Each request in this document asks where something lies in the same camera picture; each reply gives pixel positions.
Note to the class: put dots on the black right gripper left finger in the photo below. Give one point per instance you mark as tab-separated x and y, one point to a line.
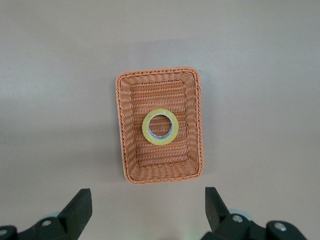
72	217

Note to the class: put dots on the yellowish clear tape roll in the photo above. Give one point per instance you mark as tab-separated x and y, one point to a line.
146	133

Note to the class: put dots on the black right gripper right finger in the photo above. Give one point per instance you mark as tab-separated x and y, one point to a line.
220	220

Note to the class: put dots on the brown wicker basket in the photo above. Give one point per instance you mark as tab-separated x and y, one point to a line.
160	165

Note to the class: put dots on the brown table cover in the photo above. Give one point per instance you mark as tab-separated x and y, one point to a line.
50	100

